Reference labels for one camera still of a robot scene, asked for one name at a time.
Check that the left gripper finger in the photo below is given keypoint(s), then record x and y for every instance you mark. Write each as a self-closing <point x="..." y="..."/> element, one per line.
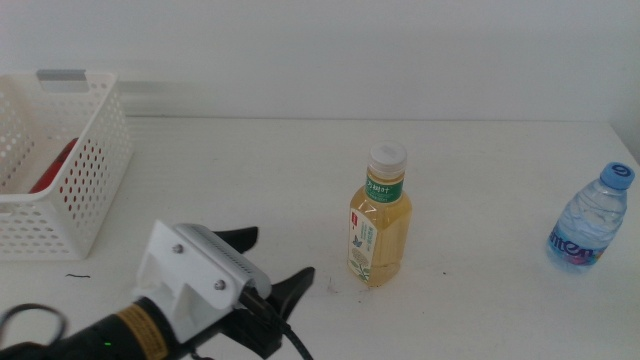
<point x="295" y="290"/>
<point x="242" y="237"/>

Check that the yellow tea bottle white cap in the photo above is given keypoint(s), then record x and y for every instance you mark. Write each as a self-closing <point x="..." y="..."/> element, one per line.
<point x="385" y="235"/>

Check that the red cola can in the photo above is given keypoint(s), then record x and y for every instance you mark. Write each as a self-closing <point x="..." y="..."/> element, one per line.
<point x="52" y="167"/>

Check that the clear water bottle blue cap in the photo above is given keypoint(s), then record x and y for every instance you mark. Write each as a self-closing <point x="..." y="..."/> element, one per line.
<point x="587" y="220"/>

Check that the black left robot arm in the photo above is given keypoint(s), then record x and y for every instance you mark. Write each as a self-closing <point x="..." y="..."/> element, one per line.
<point x="100" y="340"/>

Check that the white perforated plastic basket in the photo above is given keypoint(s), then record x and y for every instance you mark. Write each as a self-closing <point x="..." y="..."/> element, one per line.
<point x="25" y="197"/>

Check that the grey finned left wrist camera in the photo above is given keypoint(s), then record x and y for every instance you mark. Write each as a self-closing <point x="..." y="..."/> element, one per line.
<point x="225" y="250"/>

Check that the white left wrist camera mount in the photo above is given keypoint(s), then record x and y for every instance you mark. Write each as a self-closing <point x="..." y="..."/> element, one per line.
<point x="190" y="270"/>

